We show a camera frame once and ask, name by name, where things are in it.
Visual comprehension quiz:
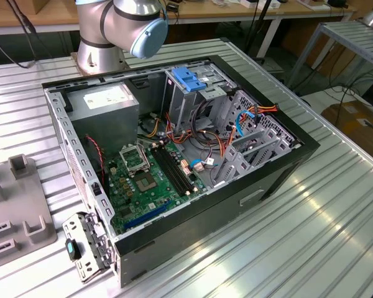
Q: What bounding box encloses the orange red disk power wire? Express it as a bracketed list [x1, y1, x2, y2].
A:
[241, 104, 279, 122]

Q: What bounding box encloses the black latch with blue button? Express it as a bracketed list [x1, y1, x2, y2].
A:
[64, 238, 82, 262]

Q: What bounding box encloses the coloured power wire bundle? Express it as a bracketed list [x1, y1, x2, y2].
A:
[136, 110, 237, 162]

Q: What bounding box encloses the grey expansion bracket plate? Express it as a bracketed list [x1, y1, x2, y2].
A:
[62, 210, 118, 285]

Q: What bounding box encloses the blue expansion slot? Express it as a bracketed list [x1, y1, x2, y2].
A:
[123, 200, 172, 231]

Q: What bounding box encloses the short light blue wire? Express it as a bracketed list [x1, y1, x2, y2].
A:
[188, 158, 206, 171]

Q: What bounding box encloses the open black PC case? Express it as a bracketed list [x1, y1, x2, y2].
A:
[42, 54, 321, 288]

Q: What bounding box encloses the cardboard box with label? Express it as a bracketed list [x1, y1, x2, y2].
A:
[321, 101, 373, 144]

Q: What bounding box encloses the grey power supply unit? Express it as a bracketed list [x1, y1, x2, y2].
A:
[65, 82, 140, 153]

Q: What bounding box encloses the green motherboard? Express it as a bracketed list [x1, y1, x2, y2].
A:
[104, 141, 211, 235]

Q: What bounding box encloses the metal socket cover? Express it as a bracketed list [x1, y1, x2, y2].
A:
[118, 144, 150, 176]

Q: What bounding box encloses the grey parts rack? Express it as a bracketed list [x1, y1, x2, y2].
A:
[0, 155, 58, 264]

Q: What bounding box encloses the black RAM slot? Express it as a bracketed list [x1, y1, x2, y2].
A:
[162, 145, 196, 191]
[159, 146, 193, 193]
[155, 147, 190, 196]
[151, 148, 187, 197]

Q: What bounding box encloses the black cable bundle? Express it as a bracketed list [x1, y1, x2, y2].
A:
[191, 98, 226, 142]

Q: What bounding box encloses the grey optical drive bay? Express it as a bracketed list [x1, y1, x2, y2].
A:
[160, 60, 236, 133]

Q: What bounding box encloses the wooden desk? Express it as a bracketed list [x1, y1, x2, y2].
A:
[0, 0, 357, 35]

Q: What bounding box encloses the grey metal disk bay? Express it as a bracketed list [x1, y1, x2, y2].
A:
[211, 89, 303, 191]

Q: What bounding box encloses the blue drive bay latch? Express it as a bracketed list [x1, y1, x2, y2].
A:
[171, 67, 208, 93]

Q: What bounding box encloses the long blue SATA wire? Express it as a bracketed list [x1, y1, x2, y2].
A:
[235, 108, 259, 138]

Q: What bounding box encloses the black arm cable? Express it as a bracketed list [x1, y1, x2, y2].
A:
[0, 0, 40, 70]

